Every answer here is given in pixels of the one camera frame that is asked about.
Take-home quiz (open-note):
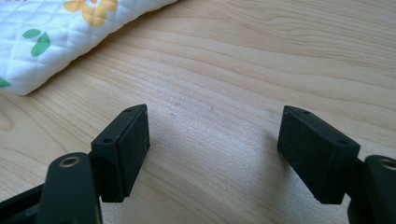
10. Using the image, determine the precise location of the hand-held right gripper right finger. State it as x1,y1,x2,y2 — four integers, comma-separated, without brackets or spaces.
276,105,361,205

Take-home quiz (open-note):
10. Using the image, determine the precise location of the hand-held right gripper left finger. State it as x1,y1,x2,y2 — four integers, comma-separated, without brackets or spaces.
90,104,151,203

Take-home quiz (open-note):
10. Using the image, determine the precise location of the white quilted floral cloth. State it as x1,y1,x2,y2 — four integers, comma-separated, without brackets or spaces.
0,0,178,96

